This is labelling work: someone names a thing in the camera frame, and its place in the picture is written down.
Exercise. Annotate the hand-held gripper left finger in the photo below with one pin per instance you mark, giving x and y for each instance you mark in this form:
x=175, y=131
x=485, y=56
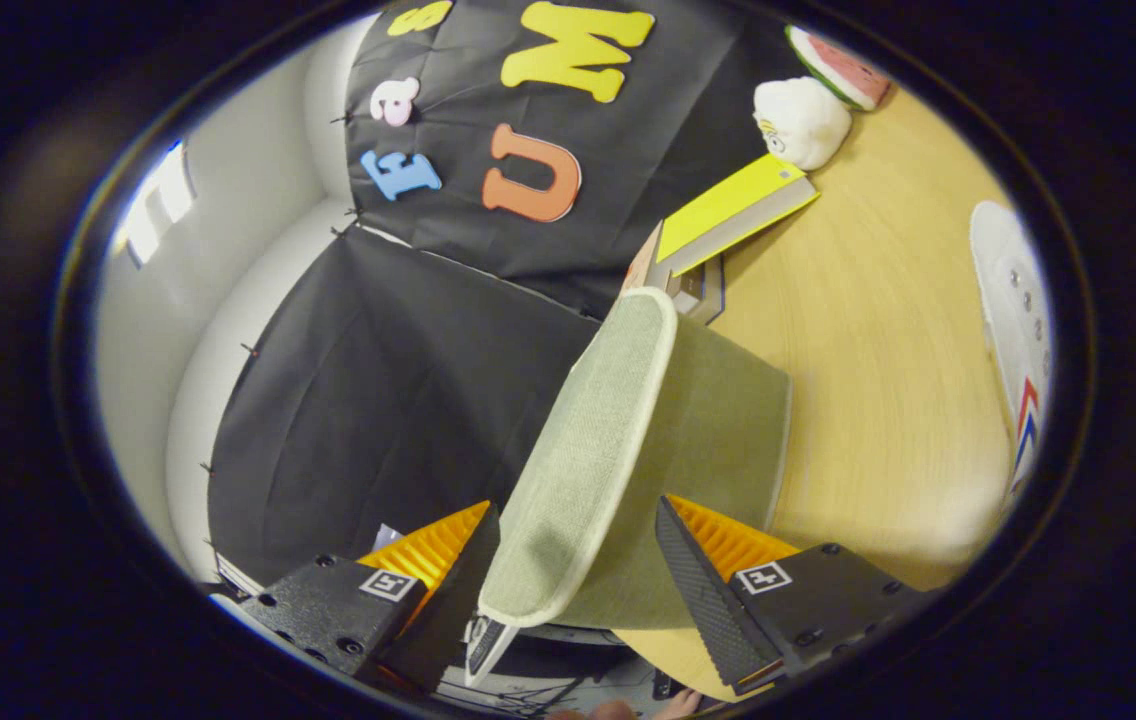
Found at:
x=448, y=620

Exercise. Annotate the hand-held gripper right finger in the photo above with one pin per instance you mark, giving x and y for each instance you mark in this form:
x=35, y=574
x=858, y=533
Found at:
x=708, y=610

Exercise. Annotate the green fabric storage box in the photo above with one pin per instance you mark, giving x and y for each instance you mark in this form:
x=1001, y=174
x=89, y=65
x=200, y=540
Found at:
x=718, y=430

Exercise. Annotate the white canvas shoe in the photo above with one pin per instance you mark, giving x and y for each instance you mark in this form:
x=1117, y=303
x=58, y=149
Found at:
x=1013, y=320

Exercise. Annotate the black backdrop cloth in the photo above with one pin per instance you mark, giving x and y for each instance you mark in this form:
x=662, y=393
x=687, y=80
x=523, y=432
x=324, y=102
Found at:
x=378, y=400

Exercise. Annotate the yellow book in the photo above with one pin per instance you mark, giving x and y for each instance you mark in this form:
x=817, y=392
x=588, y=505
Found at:
x=728, y=205

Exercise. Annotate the white plush toy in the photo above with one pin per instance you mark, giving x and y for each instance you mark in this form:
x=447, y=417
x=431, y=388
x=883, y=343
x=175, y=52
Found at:
x=808, y=120

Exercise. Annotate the long ceiling light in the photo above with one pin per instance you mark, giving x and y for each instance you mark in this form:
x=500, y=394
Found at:
x=158, y=205

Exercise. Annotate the watermelon slice plush toy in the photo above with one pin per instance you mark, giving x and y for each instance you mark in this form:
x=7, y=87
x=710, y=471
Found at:
x=848, y=70

